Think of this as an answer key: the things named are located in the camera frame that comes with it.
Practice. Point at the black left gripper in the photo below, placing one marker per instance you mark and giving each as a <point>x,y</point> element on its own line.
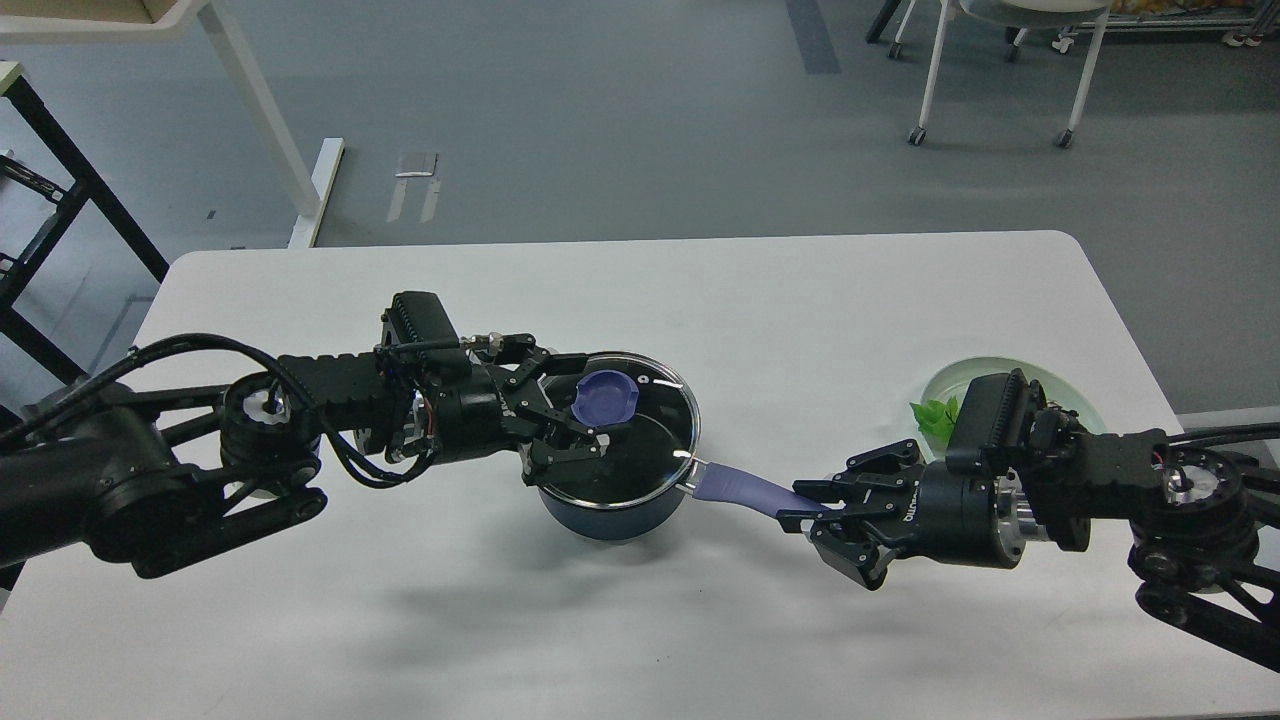
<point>455,400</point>

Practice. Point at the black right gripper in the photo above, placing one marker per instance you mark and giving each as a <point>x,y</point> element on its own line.
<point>970,508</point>

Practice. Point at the glass lid purple knob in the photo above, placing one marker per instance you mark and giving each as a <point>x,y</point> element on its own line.
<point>650,452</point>

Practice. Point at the dark blue saucepan purple handle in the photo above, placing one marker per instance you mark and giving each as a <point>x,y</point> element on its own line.
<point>606,399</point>

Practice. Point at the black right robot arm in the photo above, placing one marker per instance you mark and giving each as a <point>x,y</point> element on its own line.
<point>1195,516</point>

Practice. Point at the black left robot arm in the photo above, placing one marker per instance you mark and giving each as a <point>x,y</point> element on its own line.
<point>197,444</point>

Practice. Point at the orange toy carrot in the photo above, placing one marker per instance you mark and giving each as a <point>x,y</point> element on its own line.
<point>936,418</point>

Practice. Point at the black metal rack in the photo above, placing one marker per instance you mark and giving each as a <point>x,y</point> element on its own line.
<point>87,186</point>

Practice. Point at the metal wheeled cart base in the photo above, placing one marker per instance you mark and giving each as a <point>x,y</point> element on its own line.
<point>1241,23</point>

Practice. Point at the white table frame leg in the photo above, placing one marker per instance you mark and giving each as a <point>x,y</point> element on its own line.
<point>136,22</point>

